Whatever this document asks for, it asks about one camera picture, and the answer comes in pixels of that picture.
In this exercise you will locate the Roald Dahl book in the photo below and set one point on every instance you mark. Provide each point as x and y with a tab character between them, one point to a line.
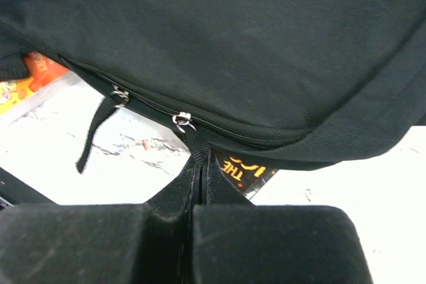
21	94

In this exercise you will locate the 169-storey treehouse book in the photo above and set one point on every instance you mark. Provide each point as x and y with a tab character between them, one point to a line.
248	178

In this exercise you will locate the black student backpack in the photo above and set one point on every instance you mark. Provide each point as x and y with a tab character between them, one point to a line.
298	84

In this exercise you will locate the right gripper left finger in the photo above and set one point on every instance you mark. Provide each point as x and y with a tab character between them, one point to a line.
125	243

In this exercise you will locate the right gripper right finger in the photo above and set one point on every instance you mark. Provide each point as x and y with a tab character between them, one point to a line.
234	241

